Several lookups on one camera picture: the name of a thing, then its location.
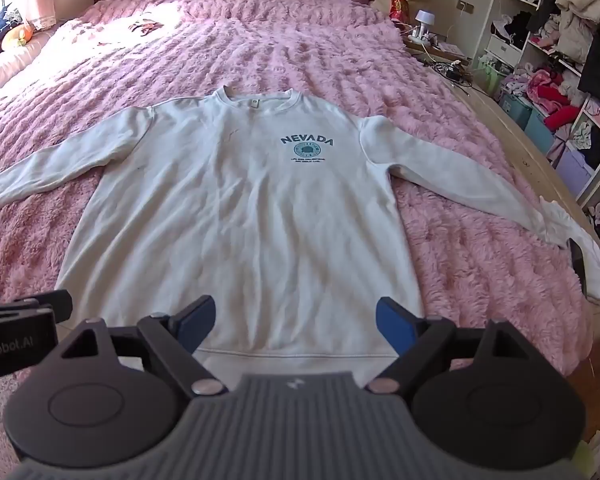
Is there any dark blue floral cushion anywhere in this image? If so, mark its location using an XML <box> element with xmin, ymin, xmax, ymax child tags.
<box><xmin>0</xmin><ymin>7</ymin><xmax>27</xmax><ymax>63</ymax></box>

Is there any pile of pink clothes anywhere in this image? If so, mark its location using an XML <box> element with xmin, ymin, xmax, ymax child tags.
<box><xmin>510</xmin><ymin>62</ymin><xmax>588</xmax><ymax>131</ymax></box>

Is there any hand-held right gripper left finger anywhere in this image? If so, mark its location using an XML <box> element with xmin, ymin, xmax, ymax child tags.
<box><xmin>55</xmin><ymin>295</ymin><xmax>229</xmax><ymax>396</ymax></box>

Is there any white open wardrobe shelf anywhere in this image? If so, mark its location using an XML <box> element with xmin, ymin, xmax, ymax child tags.
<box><xmin>482</xmin><ymin>0</ymin><xmax>600</xmax><ymax>211</ymax></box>

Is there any purple storage bin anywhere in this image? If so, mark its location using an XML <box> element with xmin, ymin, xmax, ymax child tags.
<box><xmin>555</xmin><ymin>145</ymin><xmax>598</xmax><ymax>196</ymax></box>

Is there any wooden bed frame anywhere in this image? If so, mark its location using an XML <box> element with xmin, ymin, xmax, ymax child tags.
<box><xmin>370</xmin><ymin>0</ymin><xmax>600</xmax><ymax>321</ymax></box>

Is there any green storage bin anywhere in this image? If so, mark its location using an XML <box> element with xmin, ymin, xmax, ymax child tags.
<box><xmin>480</xmin><ymin>55</ymin><xmax>513</xmax><ymax>96</ymax></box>

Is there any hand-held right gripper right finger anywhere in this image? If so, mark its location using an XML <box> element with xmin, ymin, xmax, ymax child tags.
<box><xmin>365</xmin><ymin>297</ymin><xmax>533</xmax><ymax>396</ymax></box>

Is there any orange plush toy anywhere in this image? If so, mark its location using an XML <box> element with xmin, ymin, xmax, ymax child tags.
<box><xmin>2</xmin><ymin>24</ymin><xmax>35</xmax><ymax>51</ymax></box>

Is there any dark smartphone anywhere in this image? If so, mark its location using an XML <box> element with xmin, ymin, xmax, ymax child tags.
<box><xmin>566</xmin><ymin>237</ymin><xmax>589</xmax><ymax>298</ymax></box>

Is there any white frilled garment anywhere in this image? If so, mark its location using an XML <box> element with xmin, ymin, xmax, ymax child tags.
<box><xmin>537</xmin><ymin>196</ymin><xmax>600</xmax><ymax>302</ymax></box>

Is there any pale pink quilt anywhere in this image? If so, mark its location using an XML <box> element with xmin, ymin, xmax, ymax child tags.
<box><xmin>0</xmin><ymin>27</ymin><xmax>68</xmax><ymax>106</ymax></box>

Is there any tangle of black cables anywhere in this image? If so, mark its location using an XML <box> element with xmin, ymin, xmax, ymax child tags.
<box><xmin>420</xmin><ymin>55</ymin><xmax>473</xmax><ymax>85</ymax></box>

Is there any teal storage bin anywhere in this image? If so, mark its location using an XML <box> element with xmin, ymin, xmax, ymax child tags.
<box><xmin>497</xmin><ymin>87</ymin><xmax>556</xmax><ymax>156</ymax></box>

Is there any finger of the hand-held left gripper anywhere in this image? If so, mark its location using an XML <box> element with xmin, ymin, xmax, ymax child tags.
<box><xmin>0</xmin><ymin>289</ymin><xmax>74</xmax><ymax>319</ymax></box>

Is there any white printed sweatshirt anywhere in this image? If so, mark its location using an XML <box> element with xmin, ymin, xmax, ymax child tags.
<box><xmin>0</xmin><ymin>86</ymin><xmax>563</xmax><ymax>392</ymax></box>

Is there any pink fluffy blanket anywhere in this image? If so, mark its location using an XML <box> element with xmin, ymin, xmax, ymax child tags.
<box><xmin>0</xmin><ymin>0</ymin><xmax>597</xmax><ymax>386</ymax></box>

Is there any brown pink hair clip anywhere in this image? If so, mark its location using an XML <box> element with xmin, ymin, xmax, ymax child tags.
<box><xmin>127</xmin><ymin>17</ymin><xmax>163</xmax><ymax>36</ymax></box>

